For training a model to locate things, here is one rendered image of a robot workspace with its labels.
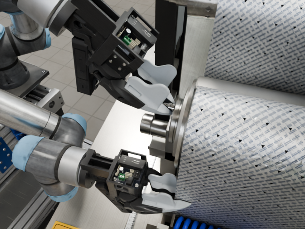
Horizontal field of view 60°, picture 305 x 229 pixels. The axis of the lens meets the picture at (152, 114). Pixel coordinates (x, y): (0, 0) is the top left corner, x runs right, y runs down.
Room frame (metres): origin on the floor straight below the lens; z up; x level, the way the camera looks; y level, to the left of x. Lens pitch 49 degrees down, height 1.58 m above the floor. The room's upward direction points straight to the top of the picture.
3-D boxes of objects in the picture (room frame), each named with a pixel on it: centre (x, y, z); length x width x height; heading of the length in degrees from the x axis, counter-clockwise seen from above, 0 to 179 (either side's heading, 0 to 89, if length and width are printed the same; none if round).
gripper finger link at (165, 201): (0.20, -0.02, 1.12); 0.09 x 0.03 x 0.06; 72
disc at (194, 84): (0.27, -0.06, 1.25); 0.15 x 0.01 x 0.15; 163
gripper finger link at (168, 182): (0.23, -0.03, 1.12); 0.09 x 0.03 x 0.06; 74
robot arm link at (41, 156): (0.29, 0.22, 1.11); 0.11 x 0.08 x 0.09; 73
